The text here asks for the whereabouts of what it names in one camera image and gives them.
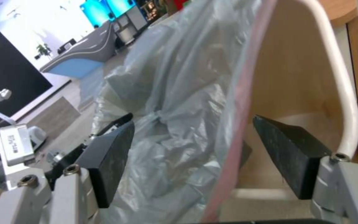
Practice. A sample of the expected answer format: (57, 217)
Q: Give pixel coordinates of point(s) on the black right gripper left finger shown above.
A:
(106, 158)

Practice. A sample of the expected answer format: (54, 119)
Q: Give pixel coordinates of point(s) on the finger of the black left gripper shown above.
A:
(117, 126)

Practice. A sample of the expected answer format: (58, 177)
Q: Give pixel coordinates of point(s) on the grey shelf cabinet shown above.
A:
(129, 29)

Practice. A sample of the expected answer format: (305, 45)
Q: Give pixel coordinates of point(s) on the grey and blue reception desk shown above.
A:
(79, 53)

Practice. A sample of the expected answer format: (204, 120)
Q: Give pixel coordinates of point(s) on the green potted plant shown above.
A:
(43, 49)

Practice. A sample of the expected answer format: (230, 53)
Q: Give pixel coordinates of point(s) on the wooden trash can white rim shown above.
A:
(291, 77)

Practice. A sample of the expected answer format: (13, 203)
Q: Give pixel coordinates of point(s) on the large blue display screen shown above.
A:
(120, 8)
(93, 10)

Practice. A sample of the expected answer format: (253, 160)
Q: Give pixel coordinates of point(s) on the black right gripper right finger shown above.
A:
(291, 154)

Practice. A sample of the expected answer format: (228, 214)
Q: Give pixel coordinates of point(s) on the translucent grey garbage bag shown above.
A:
(179, 98)

